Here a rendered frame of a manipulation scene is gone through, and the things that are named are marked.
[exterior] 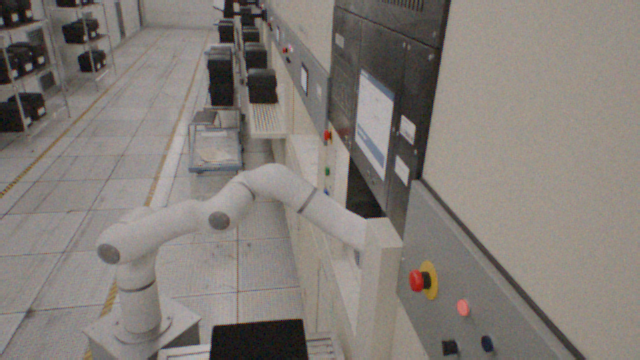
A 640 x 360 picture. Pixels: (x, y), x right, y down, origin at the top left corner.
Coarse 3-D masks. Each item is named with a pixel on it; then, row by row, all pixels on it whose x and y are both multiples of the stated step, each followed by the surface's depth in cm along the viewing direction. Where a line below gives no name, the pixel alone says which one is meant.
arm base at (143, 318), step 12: (156, 288) 150; (120, 300) 147; (132, 300) 145; (144, 300) 146; (156, 300) 151; (132, 312) 147; (144, 312) 148; (156, 312) 153; (168, 312) 160; (120, 324) 155; (132, 324) 149; (144, 324) 150; (156, 324) 154; (168, 324) 155; (120, 336) 150; (132, 336) 150; (144, 336) 150; (156, 336) 151
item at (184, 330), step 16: (176, 304) 166; (96, 320) 157; (112, 320) 158; (176, 320) 158; (192, 320) 159; (96, 336) 151; (112, 336) 151; (160, 336) 152; (176, 336) 152; (192, 336) 160; (96, 352) 155; (112, 352) 145; (128, 352) 145; (144, 352) 145
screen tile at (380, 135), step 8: (376, 96) 107; (376, 104) 108; (384, 104) 102; (376, 112) 108; (384, 112) 102; (384, 120) 102; (376, 128) 108; (384, 128) 102; (376, 136) 109; (384, 136) 102; (384, 144) 103
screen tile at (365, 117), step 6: (366, 84) 116; (360, 90) 121; (366, 90) 116; (372, 90) 111; (366, 96) 116; (372, 102) 111; (360, 108) 122; (372, 108) 111; (360, 114) 122; (366, 114) 117; (360, 120) 123; (366, 120) 117; (366, 126) 117
